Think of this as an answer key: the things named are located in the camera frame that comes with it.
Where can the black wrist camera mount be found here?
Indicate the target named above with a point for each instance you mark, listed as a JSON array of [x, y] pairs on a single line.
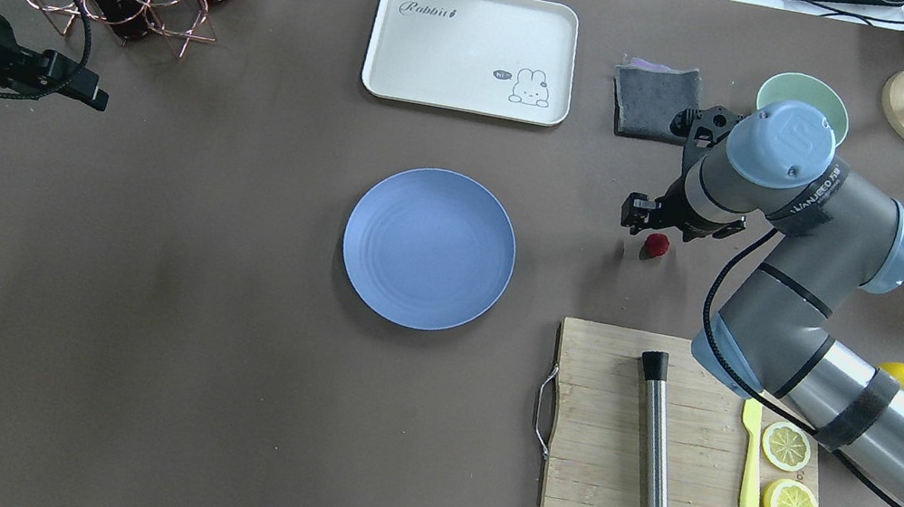
[[700, 130]]

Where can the yellow plastic knife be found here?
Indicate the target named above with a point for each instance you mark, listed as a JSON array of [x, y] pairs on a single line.
[[752, 421]]

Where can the cream rabbit tray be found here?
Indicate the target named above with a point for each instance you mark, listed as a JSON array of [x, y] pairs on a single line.
[[507, 59]]

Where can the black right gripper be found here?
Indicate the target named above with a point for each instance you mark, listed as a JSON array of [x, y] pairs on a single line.
[[675, 202]]

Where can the red strawberry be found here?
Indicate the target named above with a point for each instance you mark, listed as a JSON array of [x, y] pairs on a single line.
[[655, 246]]

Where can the green bowl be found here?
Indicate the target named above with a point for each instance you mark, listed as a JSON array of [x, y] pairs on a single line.
[[807, 89]]

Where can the steel muddler black tip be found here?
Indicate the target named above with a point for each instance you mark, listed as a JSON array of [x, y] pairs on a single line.
[[655, 366]]

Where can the grey folded cloth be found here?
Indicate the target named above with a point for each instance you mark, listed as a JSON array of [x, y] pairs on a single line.
[[649, 97]]

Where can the blue round plate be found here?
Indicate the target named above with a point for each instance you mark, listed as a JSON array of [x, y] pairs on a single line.
[[429, 249]]

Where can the lemon slice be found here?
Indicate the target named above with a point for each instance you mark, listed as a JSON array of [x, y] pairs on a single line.
[[788, 493], [786, 447]]

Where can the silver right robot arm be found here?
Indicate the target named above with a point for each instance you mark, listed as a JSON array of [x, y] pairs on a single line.
[[836, 236]]

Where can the wooden cutting board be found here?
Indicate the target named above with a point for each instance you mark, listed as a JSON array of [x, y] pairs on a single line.
[[596, 450]]

